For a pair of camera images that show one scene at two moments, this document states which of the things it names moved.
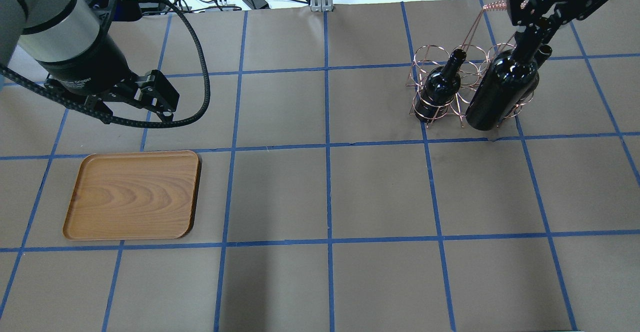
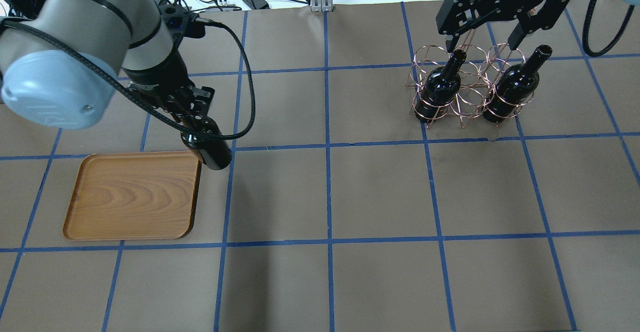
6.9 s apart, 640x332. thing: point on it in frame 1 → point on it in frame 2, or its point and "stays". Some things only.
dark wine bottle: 439,89 stays
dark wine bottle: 505,82 → 205,137
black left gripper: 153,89 → 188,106
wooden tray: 151,195 stays
